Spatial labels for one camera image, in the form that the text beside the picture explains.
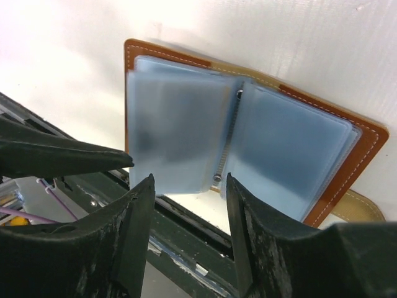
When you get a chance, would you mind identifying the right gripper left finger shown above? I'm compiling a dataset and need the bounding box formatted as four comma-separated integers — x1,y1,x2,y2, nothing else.
1,176,155,297

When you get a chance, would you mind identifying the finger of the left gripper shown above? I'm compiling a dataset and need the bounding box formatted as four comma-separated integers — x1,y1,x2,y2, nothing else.
1,117,133,178

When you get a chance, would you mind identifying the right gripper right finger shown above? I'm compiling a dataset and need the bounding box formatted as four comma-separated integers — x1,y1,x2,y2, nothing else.
226,176,396,297

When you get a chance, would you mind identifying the brown leather card holder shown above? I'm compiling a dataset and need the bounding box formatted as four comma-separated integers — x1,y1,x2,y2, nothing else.
124,38,389,227

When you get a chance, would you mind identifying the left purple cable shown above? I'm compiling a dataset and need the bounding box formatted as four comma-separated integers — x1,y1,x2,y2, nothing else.
0,179,78,224

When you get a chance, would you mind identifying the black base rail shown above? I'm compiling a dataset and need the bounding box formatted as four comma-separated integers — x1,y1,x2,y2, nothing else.
1,96,238,297

